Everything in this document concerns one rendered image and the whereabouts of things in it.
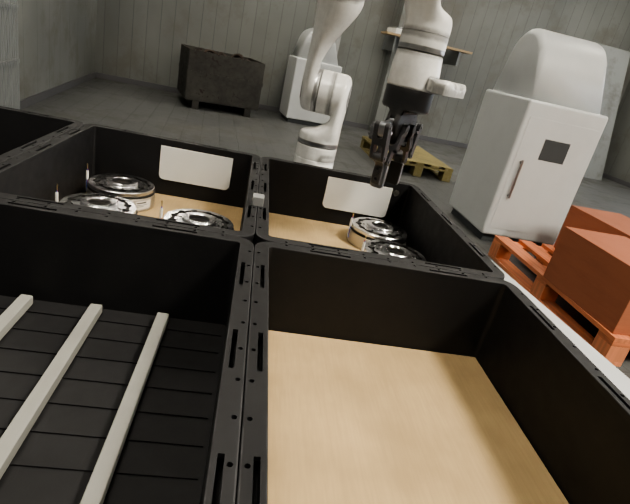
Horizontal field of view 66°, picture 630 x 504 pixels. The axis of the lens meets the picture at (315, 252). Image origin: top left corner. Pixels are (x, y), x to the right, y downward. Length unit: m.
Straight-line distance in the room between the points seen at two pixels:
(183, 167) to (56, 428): 0.57
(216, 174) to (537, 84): 3.36
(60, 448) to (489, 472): 0.34
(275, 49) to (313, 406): 8.19
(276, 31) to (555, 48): 5.27
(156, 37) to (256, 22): 1.57
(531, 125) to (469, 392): 3.49
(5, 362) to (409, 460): 0.35
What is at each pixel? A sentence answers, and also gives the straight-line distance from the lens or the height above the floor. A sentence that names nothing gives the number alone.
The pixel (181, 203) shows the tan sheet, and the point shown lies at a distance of 0.89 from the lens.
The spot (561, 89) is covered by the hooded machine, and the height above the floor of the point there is 1.22.
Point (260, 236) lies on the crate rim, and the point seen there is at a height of 0.93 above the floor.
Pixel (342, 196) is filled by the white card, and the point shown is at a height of 0.89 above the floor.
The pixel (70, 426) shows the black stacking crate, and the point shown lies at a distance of 0.43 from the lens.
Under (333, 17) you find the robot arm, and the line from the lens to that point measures 1.03.
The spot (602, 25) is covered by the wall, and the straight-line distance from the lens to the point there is 10.87.
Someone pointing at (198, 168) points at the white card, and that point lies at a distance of 0.90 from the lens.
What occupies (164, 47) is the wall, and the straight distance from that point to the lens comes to 8.53.
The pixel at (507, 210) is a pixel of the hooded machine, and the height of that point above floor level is 0.29.
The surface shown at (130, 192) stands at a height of 0.86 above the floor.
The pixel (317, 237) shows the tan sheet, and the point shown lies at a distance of 0.84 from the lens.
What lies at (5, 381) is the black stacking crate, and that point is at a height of 0.83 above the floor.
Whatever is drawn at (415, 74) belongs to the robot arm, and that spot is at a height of 1.12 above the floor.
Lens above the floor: 1.13
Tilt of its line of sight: 22 degrees down
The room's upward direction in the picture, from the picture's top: 13 degrees clockwise
